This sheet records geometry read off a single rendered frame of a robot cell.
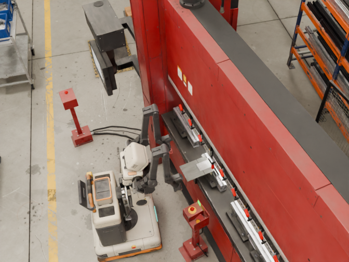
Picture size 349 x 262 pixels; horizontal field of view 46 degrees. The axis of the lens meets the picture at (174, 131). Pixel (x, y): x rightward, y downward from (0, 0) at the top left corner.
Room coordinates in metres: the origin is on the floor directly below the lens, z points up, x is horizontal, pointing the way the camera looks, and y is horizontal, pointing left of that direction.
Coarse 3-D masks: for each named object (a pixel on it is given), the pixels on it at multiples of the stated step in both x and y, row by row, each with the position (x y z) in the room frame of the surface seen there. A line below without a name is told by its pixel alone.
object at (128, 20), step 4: (128, 16) 3.47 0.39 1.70; (120, 20) 3.41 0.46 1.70; (124, 20) 3.41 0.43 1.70; (128, 20) 3.40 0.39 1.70; (124, 24) 3.42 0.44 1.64; (128, 24) 3.34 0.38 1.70; (132, 24) 3.33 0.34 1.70; (124, 28) 3.37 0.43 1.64; (128, 28) 3.36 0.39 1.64; (132, 28) 3.27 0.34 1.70; (132, 32) 3.21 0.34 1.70; (132, 36) 3.23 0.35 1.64
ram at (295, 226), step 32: (192, 64) 2.42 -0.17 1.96; (192, 96) 2.42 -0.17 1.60; (224, 96) 1.94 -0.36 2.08; (224, 128) 1.91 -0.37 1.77; (224, 160) 1.87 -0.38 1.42; (256, 160) 1.52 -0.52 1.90; (256, 192) 1.46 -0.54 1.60; (288, 192) 1.21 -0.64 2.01; (288, 224) 1.14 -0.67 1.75; (320, 224) 0.96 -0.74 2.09; (288, 256) 1.05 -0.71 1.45; (320, 256) 0.88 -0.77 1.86
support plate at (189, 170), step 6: (204, 156) 2.22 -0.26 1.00; (192, 162) 2.16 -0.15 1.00; (198, 162) 2.16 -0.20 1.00; (180, 168) 2.10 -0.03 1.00; (186, 168) 2.10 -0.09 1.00; (192, 168) 2.09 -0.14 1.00; (210, 168) 2.08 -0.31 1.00; (186, 174) 2.04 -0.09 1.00; (192, 174) 2.03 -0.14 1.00; (198, 174) 2.03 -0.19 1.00; (204, 174) 2.02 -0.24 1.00
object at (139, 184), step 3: (135, 180) 1.86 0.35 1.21; (138, 180) 1.87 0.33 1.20; (141, 180) 1.85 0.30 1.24; (135, 183) 1.84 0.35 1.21; (138, 183) 1.83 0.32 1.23; (141, 183) 1.82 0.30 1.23; (144, 183) 1.82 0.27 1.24; (138, 186) 1.81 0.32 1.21; (141, 186) 1.80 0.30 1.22; (144, 186) 1.80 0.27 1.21; (138, 189) 1.78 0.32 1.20; (141, 189) 1.79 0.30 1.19; (141, 192) 1.77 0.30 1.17
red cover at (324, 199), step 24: (168, 0) 2.78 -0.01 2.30; (192, 24) 2.46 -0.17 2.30; (216, 48) 2.18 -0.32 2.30; (216, 72) 2.03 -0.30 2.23; (240, 72) 1.93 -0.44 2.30; (240, 96) 1.74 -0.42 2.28; (264, 120) 1.52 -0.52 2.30; (288, 144) 1.34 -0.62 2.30; (288, 168) 1.24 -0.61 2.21; (312, 168) 1.17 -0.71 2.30; (312, 192) 1.05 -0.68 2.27; (336, 192) 1.03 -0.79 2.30; (336, 216) 0.90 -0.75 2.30
